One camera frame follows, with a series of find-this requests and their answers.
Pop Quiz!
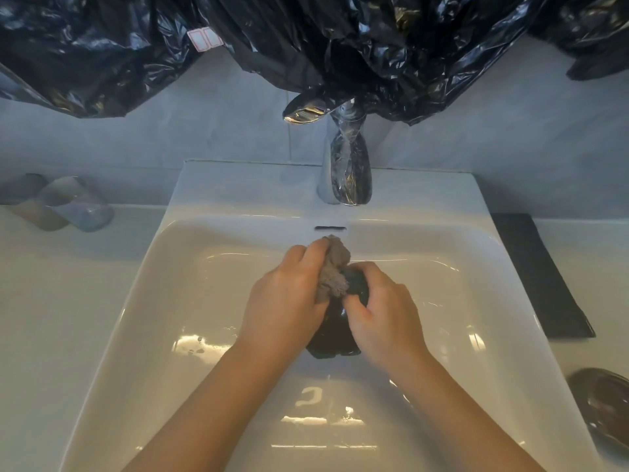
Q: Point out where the grey brown cloth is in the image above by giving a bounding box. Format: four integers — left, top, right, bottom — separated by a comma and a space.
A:
314, 235, 353, 304

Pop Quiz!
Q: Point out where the black plastic sheet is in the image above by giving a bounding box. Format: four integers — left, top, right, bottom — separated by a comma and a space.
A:
0, 0, 629, 126

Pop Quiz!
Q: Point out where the translucent plastic cup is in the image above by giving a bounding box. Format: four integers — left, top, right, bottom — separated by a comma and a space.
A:
0, 173, 69, 232
39, 176, 115, 233

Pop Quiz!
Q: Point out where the white ceramic sink basin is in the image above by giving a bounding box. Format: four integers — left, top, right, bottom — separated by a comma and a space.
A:
60, 158, 605, 472

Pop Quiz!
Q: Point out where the black folded cloth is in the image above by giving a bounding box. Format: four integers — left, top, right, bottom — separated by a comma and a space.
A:
491, 213, 596, 340

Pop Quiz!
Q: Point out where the person's right hand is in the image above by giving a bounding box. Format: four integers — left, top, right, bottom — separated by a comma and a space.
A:
343, 262, 432, 371

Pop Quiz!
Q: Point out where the dark oval soap dish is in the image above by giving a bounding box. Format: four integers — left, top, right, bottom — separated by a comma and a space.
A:
566, 368, 629, 455

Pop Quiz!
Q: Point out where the person's left forearm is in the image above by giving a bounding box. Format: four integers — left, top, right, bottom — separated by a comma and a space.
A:
122, 334, 315, 472

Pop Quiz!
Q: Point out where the white sticker with red border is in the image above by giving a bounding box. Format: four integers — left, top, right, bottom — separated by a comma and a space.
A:
188, 28, 223, 51

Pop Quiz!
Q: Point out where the chrome faucet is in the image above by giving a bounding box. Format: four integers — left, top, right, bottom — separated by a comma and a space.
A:
283, 92, 373, 207

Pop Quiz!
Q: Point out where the person's right forearm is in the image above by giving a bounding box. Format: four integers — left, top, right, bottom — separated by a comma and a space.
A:
366, 350, 543, 472

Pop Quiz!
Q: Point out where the dark green round object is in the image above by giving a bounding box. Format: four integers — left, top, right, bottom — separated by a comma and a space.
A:
306, 268, 371, 360

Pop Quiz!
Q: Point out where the person's left hand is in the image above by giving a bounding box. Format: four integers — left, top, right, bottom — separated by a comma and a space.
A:
236, 240, 331, 353

